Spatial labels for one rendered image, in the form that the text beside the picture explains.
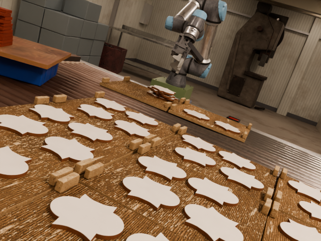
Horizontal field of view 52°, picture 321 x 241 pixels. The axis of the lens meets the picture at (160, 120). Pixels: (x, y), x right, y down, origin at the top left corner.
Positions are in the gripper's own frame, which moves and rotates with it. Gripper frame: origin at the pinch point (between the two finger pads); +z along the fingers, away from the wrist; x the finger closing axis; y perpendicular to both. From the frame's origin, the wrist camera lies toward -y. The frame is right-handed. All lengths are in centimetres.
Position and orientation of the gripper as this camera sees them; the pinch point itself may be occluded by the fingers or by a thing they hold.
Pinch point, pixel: (176, 73)
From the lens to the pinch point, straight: 167.4
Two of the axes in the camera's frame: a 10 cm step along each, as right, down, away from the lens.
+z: -4.2, 8.9, -1.6
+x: 0.6, -1.5, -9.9
